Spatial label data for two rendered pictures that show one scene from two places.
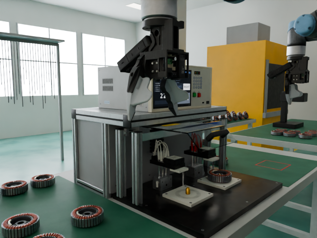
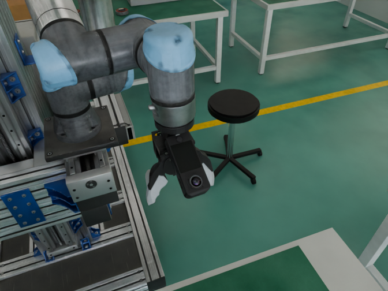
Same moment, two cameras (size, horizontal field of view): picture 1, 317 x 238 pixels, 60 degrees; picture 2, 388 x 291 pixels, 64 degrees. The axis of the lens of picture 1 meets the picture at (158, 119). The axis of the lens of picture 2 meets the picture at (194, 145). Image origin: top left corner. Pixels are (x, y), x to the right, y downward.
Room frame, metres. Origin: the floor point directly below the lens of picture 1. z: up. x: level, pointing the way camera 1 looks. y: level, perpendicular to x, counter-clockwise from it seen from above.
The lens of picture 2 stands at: (0.96, 0.23, 1.67)
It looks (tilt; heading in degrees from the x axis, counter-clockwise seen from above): 41 degrees down; 207
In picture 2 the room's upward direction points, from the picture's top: 1 degrees counter-clockwise
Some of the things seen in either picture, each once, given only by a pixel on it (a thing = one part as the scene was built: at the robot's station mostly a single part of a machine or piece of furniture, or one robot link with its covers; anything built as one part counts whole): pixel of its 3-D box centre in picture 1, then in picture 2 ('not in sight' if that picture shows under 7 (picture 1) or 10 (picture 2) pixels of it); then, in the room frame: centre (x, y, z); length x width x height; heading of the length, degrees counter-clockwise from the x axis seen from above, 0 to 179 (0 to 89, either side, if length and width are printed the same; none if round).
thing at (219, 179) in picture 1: (219, 175); not in sight; (1.26, -0.29, 0.80); 0.11 x 0.11 x 0.04
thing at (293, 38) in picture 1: (297, 33); not in sight; (1.24, -0.61, 1.45); 0.09 x 0.08 x 0.11; 39
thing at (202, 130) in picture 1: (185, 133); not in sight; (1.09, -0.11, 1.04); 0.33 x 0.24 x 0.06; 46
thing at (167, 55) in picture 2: not in sight; (169, 63); (0.58, 0.00, 1.45); 0.09 x 0.08 x 0.11; 55
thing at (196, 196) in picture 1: (187, 195); not in sight; (1.09, -0.12, 0.78); 0.15 x 0.15 x 0.01; 46
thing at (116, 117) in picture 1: (154, 112); not in sight; (1.40, 0.02, 1.09); 0.68 x 0.44 x 0.05; 136
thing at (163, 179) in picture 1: (162, 181); not in sight; (1.19, -0.02, 0.80); 0.07 x 0.05 x 0.06; 136
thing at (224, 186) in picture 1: (219, 180); not in sight; (1.26, -0.29, 0.78); 0.15 x 0.15 x 0.01; 46
